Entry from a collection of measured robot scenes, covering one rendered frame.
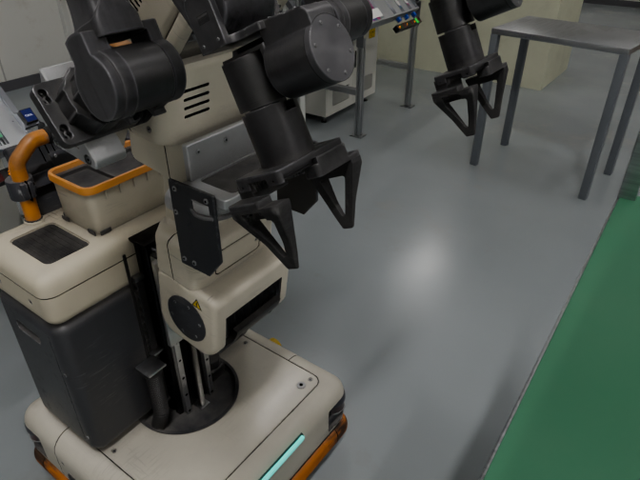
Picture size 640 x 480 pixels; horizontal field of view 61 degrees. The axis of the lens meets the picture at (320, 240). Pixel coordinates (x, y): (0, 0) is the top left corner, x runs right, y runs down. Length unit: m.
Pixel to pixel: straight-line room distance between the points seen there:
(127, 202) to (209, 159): 0.39
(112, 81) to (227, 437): 1.01
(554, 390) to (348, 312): 1.57
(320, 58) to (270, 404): 1.16
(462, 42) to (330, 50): 0.42
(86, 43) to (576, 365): 0.67
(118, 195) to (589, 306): 0.91
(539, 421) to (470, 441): 1.19
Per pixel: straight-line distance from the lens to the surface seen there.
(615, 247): 0.98
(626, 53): 3.05
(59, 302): 1.18
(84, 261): 1.18
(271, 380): 1.56
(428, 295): 2.32
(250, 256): 1.10
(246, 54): 0.53
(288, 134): 0.52
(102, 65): 0.66
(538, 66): 5.06
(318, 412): 1.51
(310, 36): 0.47
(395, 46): 5.54
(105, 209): 1.21
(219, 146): 0.90
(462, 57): 0.88
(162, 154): 0.96
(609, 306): 0.84
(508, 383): 2.03
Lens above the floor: 1.42
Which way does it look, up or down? 33 degrees down
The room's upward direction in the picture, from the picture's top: straight up
